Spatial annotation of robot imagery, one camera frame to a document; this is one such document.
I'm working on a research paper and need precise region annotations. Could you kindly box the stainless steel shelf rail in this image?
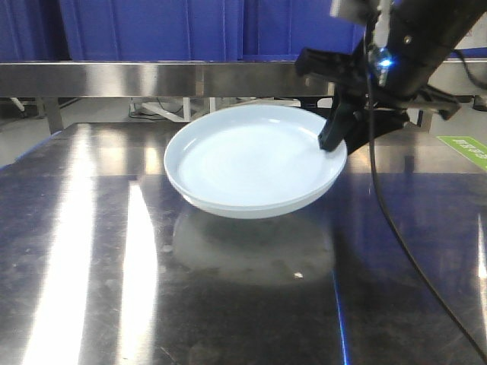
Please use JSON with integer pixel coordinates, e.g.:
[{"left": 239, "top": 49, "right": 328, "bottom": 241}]
[{"left": 0, "top": 57, "right": 487, "bottom": 99}]

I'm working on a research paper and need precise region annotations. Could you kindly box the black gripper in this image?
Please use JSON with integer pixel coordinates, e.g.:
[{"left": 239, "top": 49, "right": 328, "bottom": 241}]
[{"left": 294, "top": 39, "right": 460, "bottom": 154}]

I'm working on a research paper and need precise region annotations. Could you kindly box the blue plastic crate left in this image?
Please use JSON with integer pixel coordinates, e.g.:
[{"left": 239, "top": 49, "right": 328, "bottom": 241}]
[{"left": 1, "top": 1, "right": 69, "bottom": 62}]

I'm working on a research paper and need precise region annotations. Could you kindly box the blue plastic crate centre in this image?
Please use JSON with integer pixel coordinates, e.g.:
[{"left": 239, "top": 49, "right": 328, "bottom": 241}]
[{"left": 59, "top": 1, "right": 363, "bottom": 62}]

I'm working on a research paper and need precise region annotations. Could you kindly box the black cable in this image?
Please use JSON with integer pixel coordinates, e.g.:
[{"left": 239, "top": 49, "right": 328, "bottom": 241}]
[{"left": 363, "top": 14, "right": 487, "bottom": 362}]

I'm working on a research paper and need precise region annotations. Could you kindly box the green floor sticker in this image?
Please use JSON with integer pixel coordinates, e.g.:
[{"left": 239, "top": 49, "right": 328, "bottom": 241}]
[{"left": 437, "top": 135, "right": 487, "bottom": 171}]

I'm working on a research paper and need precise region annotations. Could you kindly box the blue plastic crate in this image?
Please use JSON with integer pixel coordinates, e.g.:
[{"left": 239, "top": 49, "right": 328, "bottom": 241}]
[
  {"left": 59, "top": 1, "right": 363, "bottom": 62},
  {"left": 1, "top": 1, "right": 69, "bottom": 62}
]

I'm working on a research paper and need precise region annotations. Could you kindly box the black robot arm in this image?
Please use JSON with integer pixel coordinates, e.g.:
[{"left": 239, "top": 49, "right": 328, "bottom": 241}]
[{"left": 294, "top": 1, "right": 486, "bottom": 153}]

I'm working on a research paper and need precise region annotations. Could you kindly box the light blue plate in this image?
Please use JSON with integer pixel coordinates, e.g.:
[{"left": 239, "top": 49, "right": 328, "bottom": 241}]
[
  {"left": 169, "top": 179, "right": 337, "bottom": 220},
  {"left": 164, "top": 105, "right": 348, "bottom": 207}
]

